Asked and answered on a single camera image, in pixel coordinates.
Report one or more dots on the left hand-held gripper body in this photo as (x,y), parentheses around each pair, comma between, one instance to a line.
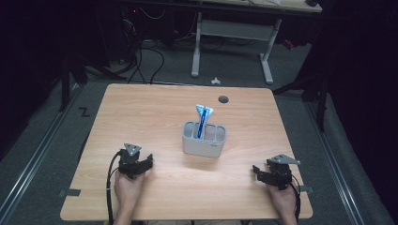
(129,162)

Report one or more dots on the black zigzag floor tape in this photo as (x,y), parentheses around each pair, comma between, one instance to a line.
(84,112)

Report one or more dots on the blue and white toothpaste tube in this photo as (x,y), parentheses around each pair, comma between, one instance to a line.
(204,118)

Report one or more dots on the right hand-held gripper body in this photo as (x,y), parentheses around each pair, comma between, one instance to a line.
(281,172)

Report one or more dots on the grey compartment storage box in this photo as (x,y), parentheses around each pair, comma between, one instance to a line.
(203,146)

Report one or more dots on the person's right hand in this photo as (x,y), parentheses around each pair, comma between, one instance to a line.
(283,200)

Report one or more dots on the metal floor rail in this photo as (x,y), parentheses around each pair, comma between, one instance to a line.
(34,156)
(336,165)

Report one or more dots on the small white floor object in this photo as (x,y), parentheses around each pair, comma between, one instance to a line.
(215,81)

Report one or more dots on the black metal stand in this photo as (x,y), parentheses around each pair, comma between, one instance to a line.
(65,84)
(322,100)

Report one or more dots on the wooden desk with grey legs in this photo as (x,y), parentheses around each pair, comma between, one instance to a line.
(234,30)

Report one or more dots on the grey tape strip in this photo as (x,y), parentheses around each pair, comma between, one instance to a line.
(71,192)
(307,189)

